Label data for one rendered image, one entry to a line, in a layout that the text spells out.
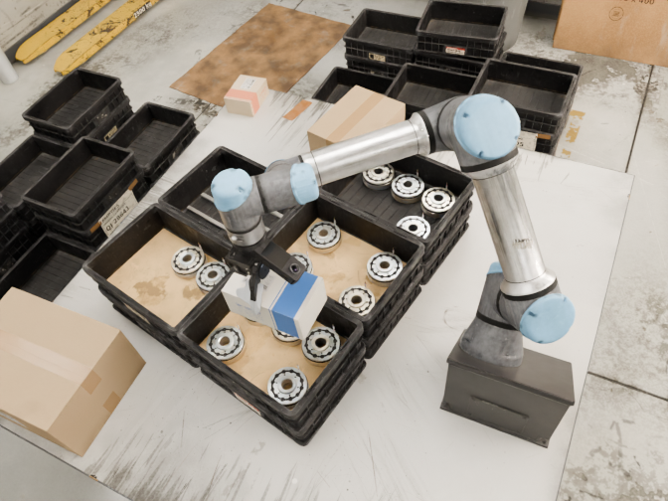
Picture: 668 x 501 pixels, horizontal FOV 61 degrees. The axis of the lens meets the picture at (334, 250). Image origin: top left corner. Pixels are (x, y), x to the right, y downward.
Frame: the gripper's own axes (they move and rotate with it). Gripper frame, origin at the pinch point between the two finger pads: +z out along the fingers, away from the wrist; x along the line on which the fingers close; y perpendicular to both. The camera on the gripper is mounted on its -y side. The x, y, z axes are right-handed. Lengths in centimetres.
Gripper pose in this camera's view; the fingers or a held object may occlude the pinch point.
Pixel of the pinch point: (273, 290)
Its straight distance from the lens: 131.6
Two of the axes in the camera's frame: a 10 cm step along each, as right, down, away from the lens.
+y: -8.9, -2.9, 3.4
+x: -4.3, 7.4, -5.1
